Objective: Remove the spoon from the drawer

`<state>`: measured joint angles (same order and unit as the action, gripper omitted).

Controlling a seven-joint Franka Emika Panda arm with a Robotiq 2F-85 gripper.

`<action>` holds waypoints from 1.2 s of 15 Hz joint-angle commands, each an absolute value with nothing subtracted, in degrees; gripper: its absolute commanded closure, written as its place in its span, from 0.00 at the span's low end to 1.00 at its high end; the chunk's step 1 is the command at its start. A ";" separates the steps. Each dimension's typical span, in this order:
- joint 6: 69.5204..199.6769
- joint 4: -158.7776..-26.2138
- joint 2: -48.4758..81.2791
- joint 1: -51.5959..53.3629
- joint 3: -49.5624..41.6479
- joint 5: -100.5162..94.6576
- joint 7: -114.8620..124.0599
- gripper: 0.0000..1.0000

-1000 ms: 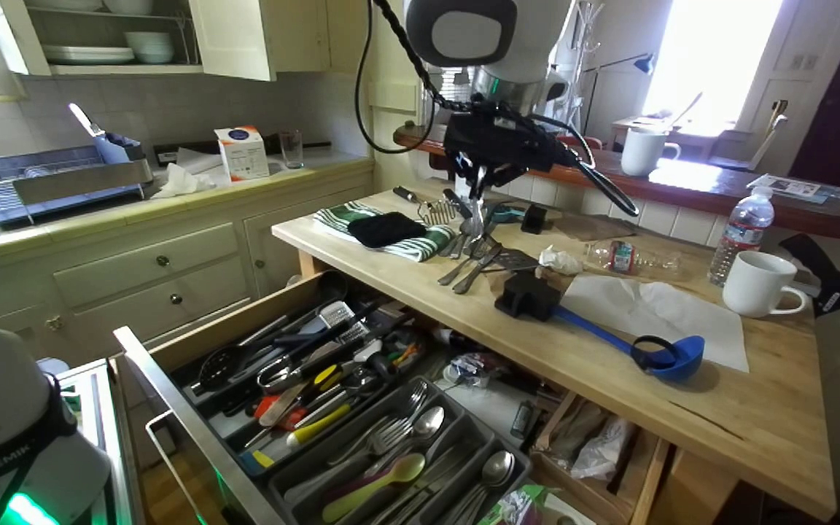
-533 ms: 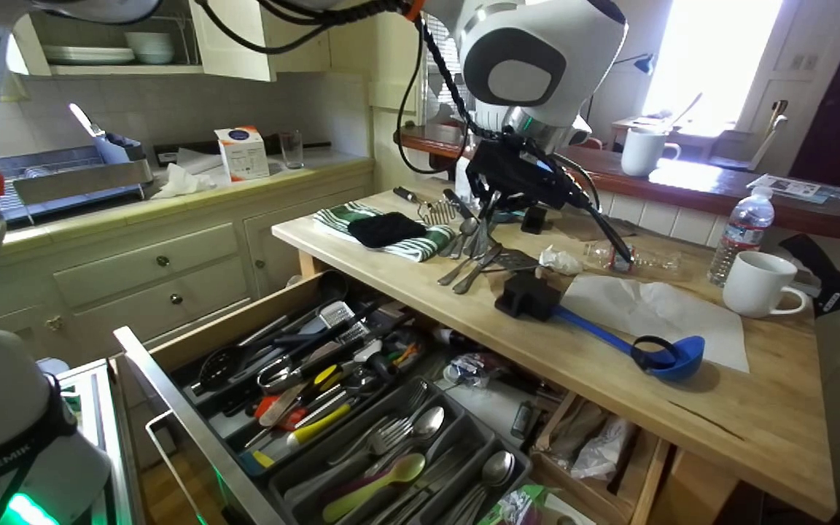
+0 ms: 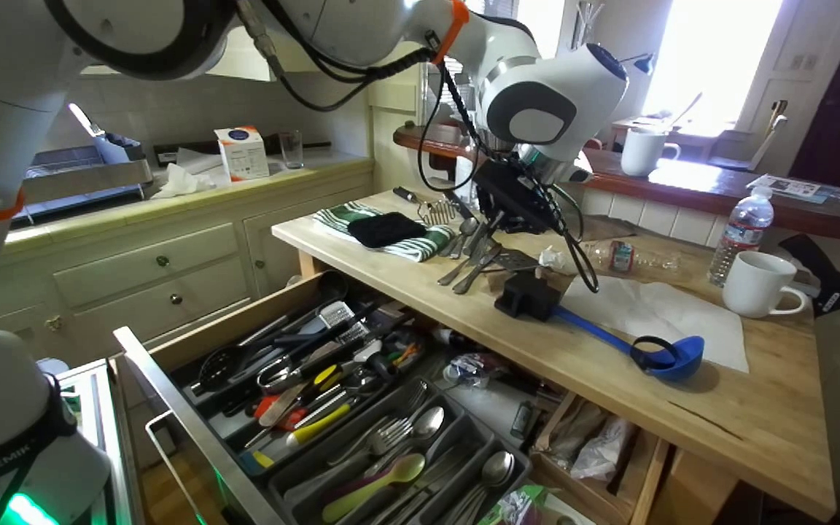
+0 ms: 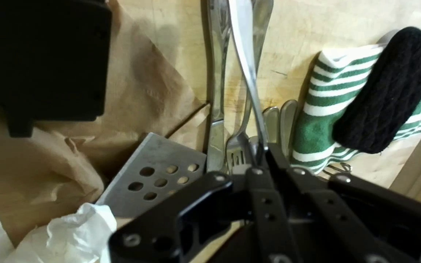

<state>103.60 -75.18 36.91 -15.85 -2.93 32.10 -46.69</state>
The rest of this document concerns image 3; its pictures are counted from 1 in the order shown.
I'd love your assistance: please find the green striped dish towel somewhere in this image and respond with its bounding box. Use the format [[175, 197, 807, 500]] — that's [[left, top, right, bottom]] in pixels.
[[309, 200, 457, 265]]

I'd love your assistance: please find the clear drinking glass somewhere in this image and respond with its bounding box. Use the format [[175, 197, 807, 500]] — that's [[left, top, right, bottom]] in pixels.
[[277, 125, 309, 175]]

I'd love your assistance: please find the brown bar counter top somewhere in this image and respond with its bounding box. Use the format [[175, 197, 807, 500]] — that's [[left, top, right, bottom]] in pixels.
[[391, 124, 840, 245]]

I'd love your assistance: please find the black utensil organizer tray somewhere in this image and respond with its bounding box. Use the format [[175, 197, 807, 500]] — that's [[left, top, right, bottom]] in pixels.
[[171, 289, 428, 462]]

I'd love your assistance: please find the plastic bag with green label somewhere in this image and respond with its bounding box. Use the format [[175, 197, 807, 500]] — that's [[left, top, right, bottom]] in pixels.
[[479, 483, 581, 525]]

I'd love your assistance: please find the metal drawer handle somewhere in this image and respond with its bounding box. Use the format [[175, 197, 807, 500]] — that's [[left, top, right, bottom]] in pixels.
[[139, 405, 239, 525]]

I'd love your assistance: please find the wooden kitchen island table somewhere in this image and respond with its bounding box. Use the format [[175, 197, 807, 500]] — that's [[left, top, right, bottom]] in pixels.
[[269, 187, 840, 525]]

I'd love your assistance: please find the black cloth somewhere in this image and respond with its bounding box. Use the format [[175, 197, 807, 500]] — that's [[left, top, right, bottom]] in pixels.
[[344, 211, 430, 252]]

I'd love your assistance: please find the bright window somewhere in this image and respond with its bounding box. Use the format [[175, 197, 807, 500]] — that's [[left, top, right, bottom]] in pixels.
[[635, 0, 789, 140]]

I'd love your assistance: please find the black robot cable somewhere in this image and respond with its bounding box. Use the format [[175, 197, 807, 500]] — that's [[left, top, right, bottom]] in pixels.
[[241, 0, 603, 299]]

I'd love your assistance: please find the cream kitchen cabinet counter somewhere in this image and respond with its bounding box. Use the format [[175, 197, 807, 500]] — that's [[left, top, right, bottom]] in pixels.
[[0, 153, 378, 365]]

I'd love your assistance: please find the white mug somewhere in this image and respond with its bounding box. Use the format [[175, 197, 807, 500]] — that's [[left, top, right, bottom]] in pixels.
[[716, 248, 814, 324], [614, 124, 686, 182]]

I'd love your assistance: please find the green plastic spoon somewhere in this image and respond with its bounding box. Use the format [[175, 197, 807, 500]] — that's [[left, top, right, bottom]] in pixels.
[[317, 452, 430, 525]]

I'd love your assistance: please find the clear water bottle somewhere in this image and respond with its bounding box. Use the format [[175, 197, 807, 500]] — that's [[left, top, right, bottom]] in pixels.
[[705, 184, 779, 289]]

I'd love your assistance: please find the large silver spoon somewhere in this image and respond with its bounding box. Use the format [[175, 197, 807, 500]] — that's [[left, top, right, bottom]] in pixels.
[[438, 449, 522, 525], [337, 402, 448, 483]]

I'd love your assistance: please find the silver metal utensil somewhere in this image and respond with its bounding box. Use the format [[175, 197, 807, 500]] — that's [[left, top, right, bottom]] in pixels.
[[451, 243, 514, 299]]

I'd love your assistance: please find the blue scoop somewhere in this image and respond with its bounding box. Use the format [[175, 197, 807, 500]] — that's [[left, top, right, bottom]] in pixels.
[[547, 305, 708, 385]]

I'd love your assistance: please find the grey cutlery tray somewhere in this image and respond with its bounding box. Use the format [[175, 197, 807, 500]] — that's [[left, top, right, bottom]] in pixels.
[[266, 378, 541, 525]]

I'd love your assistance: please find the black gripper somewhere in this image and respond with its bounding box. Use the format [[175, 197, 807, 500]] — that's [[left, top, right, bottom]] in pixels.
[[464, 156, 566, 261]]

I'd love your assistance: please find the crumpled clear plastic bag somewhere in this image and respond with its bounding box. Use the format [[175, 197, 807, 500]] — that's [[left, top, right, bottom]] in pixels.
[[566, 414, 639, 488]]

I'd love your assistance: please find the wooden drawer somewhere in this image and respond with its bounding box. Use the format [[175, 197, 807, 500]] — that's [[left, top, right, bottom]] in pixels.
[[111, 270, 677, 525]]

